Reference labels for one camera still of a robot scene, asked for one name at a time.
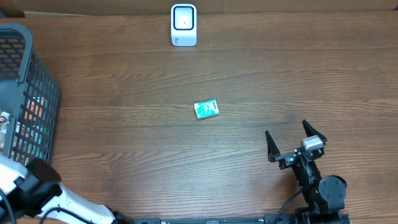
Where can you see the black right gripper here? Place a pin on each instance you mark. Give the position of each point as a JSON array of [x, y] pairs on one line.
[[287, 159]]

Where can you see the teal tissue pack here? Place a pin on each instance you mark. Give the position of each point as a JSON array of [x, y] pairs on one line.
[[206, 109]]

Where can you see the orange tissue pack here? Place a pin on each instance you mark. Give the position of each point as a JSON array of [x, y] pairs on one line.
[[35, 108]]

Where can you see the brown snack bag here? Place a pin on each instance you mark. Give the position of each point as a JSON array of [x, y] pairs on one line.
[[4, 124]]

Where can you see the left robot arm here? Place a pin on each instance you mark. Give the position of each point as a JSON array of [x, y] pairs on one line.
[[36, 190]]

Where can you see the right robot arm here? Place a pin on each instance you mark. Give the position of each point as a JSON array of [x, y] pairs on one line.
[[324, 196]]

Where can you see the white barcode scanner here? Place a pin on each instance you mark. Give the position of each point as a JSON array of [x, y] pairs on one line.
[[183, 25]]

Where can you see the grey plastic mesh basket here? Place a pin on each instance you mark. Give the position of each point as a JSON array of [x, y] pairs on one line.
[[24, 76]]

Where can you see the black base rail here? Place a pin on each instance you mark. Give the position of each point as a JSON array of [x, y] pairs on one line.
[[211, 221]]

